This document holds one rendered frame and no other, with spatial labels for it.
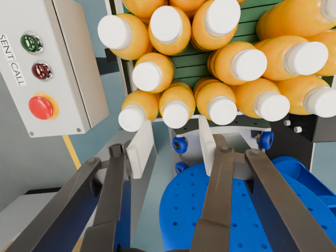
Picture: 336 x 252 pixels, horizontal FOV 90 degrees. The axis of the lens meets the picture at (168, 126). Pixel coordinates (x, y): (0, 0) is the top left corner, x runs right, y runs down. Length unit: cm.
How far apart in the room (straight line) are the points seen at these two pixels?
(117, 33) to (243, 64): 17
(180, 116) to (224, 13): 14
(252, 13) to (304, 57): 21
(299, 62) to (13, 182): 257
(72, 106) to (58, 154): 171
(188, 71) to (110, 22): 23
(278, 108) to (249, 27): 23
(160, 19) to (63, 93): 17
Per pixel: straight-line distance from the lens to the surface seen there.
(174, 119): 25
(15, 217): 216
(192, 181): 39
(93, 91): 34
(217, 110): 25
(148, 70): 24
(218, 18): 25
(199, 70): 43
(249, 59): 25
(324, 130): 45
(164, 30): 24
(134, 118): 26
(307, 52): 28
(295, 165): 165
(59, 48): 29
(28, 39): 30
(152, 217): 212
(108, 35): 26
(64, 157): 197
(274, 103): 28
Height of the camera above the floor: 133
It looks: 68 degrees down
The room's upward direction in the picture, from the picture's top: 167 degrees counter-clockwise
